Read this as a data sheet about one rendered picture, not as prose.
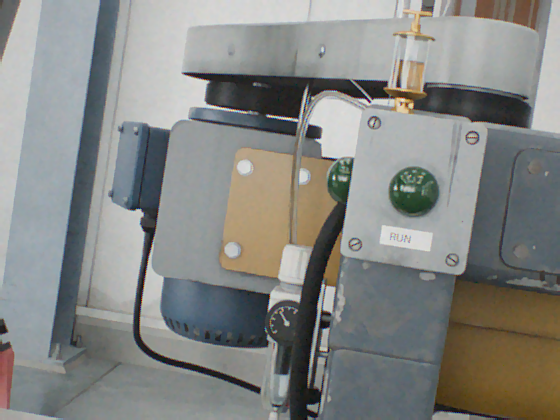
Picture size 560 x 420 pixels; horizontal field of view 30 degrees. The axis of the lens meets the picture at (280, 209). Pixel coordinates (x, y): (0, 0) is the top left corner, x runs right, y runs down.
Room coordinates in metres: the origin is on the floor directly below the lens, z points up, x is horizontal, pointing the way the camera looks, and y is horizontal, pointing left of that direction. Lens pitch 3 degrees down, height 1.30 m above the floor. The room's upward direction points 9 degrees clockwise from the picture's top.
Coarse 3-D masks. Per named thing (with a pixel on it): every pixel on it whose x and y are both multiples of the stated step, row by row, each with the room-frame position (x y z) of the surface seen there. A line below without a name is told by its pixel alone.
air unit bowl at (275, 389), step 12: (276, 348) 0.89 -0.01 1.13; (288, 348) 0.89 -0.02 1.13; (276, 360) 0.89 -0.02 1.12; (288, 360) 0.89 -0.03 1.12; (264, 372) 0.90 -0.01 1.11; (276, 372) 0.89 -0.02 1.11; (288, 372) 0.89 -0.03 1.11; (264, 384) 0.89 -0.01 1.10; (276, 384) 0.89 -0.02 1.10; (288, 384) 0.89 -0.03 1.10; (264, 396) 0.89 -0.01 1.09; (276, 396) 0.89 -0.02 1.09; (288, 396) 0.89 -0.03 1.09; (264, 408) 0.90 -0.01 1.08; (276, 408) 0.89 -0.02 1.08; (288, 408) 0.89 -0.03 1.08
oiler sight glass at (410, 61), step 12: (396, 36) 0.71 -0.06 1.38; (408, 36) 0.70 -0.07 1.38; (396, 48) 0.70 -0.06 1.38; (408, 48) 0.70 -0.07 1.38; (420, 48) 0.70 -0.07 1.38; (396, 60) 0.70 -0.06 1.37; (408, 60) 0.70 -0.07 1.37; (420, 60) 0.70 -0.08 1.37; (396, 72) 0.70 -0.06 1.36; (408, 72) 0.70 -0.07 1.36; (420, 72) 0.70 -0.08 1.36; (396, 84) 0.70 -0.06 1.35; (408, 84) 0.70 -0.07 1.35; (420, 84) 0.70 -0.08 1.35
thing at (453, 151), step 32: (384, 128) 0.63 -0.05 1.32; (416, 128) 0.63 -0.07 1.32; (448, 128) 0.62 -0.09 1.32; (480, 128) 0.62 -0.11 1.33; (384, 160) 0.63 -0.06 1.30; (416, 160) 0.63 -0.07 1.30; (448, 160) 0.62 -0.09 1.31; (480, 160) 0.62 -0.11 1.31; (352, 192) 0.63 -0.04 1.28; (384, 192) 0.63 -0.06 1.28; (448, 192) 0.62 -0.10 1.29; (352, 224) 0.63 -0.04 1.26; (384, 224) 0.63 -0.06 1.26; (416, 224) 0.62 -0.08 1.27; (448, 224) 0.62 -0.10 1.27; (352, 256) 0.63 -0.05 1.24; (384, 256) 0.63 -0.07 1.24; (416, 256) 0.62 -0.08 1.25; (448, 256) 0.63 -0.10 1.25
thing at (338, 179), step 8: (336, 160) 0.65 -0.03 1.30; (344, 160) 0.64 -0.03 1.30; (352, 160) 0.64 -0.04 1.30; (336, 168) 0.64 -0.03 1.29; (344, 168) 0.64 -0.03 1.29; (352, 168) 0.64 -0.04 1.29; (328, 176) 0.64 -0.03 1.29; (336, 176) 0.64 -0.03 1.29; (344, 176) 0.64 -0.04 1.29; (328, 184) 0.64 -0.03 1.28; (336, 184) 0.64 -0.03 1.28; (344, 184) 0.64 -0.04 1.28; (328, 192) 0.65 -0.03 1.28; (336, 192) 0.64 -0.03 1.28; (344, 192) 0.64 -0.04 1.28; (336, 200) 0.65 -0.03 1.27; (344, 200) 0.64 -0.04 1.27
